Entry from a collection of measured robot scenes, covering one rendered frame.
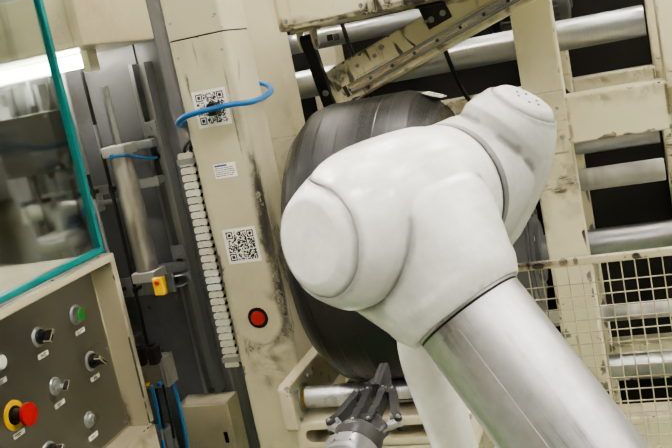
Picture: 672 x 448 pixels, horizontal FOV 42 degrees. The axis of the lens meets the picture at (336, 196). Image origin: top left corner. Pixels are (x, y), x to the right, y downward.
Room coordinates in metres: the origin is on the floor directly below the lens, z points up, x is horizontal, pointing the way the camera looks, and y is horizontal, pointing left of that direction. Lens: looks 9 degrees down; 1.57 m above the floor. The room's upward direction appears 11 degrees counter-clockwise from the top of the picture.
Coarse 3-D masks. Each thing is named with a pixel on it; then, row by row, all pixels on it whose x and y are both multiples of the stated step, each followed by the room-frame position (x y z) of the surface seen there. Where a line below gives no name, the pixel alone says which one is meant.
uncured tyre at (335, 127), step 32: (384, 96) 1.72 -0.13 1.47; (416, 96) 1.69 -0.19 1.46; (320, 128) 1.66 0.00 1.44; (352, 128) 1.62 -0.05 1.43; (384, 128) 1.59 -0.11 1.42; (288, 160) 1.66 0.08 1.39; (320, 160) 1.59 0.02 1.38; (288, 192) 1.59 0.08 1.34; (320, 320) 1.53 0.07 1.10; (352, 320) 1.51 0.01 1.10; (320, 352) 1.60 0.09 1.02; (352, 352) 1.55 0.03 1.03; (384, 352) 1.53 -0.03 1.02
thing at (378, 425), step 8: (360, 416) 1.30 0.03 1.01; (376, 416) 1.29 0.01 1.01; (344, 424) 1.25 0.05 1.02; (352, 424) 1.24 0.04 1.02; (360, 424) 1.24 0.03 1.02; (368, 424) 1.24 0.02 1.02; (376, 424) 1.27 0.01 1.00; (384, 424) 1.26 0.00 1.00; (336, 432) 1.24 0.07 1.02; (360, 432) 1.22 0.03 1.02; (368, 432) 1.23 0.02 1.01; (376, 432) 1.24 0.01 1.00; (376, 440) 1.23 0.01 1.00
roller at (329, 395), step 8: (328, 384) 1.69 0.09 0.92; (336, 384) 1.68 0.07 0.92; (344, 384) 1.67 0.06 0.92; (352, 384) 1.66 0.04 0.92; (360, 384) 1.65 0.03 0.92; (392, 384) 1.63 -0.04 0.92; (400, 384) 1.62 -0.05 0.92; (304, 392) 1.68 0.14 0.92; (312, 392) 1.68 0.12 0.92; (320, 392) 1.67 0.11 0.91; (328, 392) 1.66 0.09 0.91; (336, 392) 1.66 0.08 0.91; (344, 392) 1.65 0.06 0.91; (400, 392) 1.61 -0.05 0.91; (408, 392) 1.61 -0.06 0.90; (304, 400) 1.68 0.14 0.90; (312, 400) 1.67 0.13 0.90; (320, 400) 1.67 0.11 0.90; (328, 400) 1.66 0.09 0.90; (336, 400) 1.65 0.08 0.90; (344, 400) 1.65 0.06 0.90; (400, 400) 1.62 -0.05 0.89; (408, 400) 1.61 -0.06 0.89
